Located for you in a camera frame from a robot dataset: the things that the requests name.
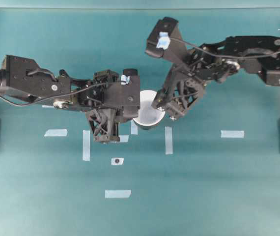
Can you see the tape patch with black dot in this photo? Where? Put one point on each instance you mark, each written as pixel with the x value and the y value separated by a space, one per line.
pixel 117 161

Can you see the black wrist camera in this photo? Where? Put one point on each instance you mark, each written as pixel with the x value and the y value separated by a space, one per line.
pixel 127 75
pixel 162 37

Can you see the blue tape strip under cup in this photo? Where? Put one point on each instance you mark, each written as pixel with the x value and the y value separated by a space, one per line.
pixel 133 128

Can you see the blue tape strip far left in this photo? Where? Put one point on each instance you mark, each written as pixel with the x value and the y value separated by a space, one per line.
pixel 56 133

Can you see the white paper cup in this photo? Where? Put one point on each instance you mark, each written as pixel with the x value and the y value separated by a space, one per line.
pixel 148 117

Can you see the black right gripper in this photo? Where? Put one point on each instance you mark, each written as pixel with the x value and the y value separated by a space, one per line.
pixel 186 81

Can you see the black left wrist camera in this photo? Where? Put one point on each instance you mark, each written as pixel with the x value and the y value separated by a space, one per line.
pixel 127 75

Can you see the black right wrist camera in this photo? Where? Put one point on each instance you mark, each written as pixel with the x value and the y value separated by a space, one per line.
pixel 162 37

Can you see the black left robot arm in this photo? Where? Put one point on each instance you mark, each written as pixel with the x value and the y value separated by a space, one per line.
pixel 23 79

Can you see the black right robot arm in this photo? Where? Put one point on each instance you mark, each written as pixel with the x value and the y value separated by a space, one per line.
pixel 258 55

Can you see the blue tape strip far right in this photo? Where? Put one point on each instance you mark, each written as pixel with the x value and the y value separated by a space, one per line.
pixel 232 134

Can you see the blue tape strip bottom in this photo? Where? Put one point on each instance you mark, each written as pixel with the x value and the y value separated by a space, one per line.
pixel 117 194

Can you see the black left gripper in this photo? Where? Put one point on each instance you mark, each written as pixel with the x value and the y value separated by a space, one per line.
pixel 108 103

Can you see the blue vertical tape strip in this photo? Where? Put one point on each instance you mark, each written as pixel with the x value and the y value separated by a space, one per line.
pixel 168 141
pixel 86 145

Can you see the blue vertical tape strip right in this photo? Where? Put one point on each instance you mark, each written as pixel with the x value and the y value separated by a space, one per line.
pixel 168 141

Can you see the blue vertical tape strip left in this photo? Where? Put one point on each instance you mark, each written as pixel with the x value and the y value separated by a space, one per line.
pixel 86 145

